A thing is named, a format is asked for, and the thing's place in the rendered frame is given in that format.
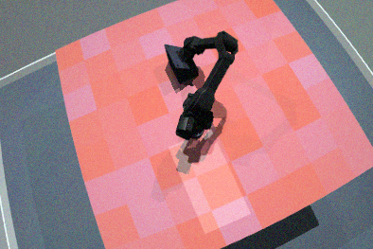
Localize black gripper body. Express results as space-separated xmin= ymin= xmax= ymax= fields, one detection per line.
xmin=175 ymin=132 xmax=193 ymax=141

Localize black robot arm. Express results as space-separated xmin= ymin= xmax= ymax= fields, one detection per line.
xmin=176 ymin=31 xmax=239 ymax=135

